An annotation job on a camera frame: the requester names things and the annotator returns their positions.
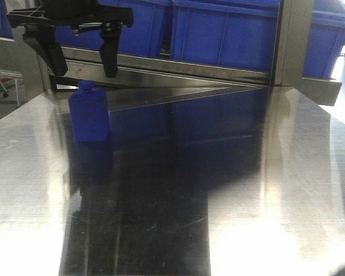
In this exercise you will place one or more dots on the blue bin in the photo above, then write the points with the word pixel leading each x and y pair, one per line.
pixel 144 38
pixel 326 38
pixel 5 28
pixel 235 34

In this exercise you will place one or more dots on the stainless steel shelf rack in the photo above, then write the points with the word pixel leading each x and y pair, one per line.
pixel 17 60

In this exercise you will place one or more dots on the blue bin centre right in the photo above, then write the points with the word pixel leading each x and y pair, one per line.
pixel 235 34

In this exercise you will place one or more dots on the blue bottle-shaped part left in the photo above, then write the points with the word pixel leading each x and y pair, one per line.
pixel 89 112

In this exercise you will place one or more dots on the blue bin far left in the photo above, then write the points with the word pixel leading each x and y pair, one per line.
pixel 5 28

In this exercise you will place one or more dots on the blue bin far right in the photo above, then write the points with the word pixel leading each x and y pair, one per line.
pixel 326 38

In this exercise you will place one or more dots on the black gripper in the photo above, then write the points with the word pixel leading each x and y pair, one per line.
pixel 40 29

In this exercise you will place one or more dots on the blue bin centre left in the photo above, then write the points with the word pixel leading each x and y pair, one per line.
pixel 144 38

